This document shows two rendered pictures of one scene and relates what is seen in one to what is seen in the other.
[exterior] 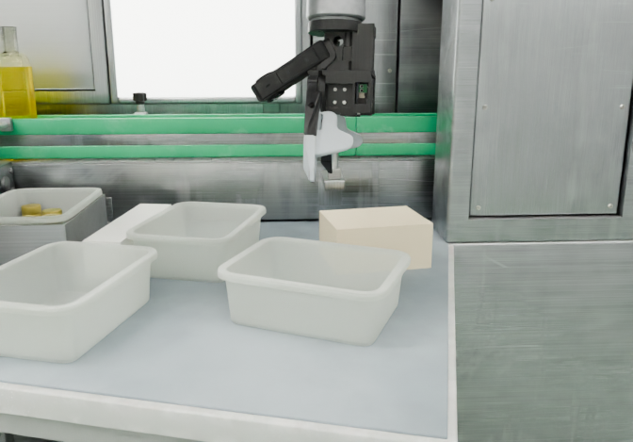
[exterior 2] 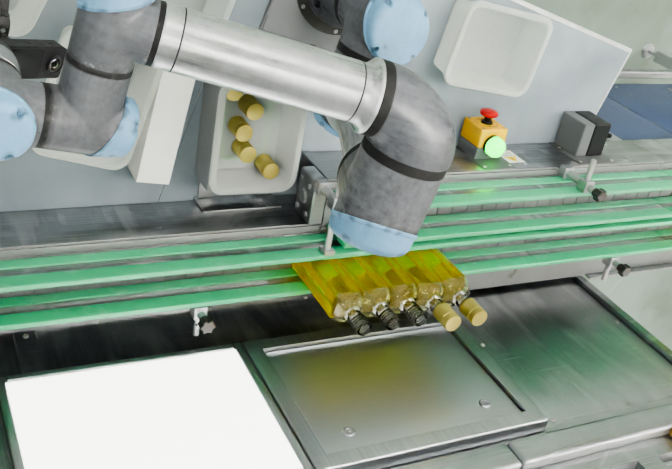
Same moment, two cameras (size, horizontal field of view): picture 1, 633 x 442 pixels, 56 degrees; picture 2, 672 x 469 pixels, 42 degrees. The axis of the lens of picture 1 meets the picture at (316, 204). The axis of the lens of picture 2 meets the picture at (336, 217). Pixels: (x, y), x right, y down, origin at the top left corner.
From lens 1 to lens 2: 1.18 m
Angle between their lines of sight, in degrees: 53
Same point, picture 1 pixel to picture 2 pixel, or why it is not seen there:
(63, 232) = not seen: hidden behind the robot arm
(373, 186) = not seen: outside the picture
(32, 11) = (360, 400)
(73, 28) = (310, 394)
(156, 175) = (161, 228)
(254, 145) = (53, 263)
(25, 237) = not seen: hidden behind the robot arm
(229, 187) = (76, 227)
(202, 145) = (117, 258)
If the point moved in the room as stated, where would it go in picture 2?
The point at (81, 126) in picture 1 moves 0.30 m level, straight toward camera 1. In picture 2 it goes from (254, 257) to (223, 112)
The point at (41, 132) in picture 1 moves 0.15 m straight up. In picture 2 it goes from (291, 250) to (325, 295)
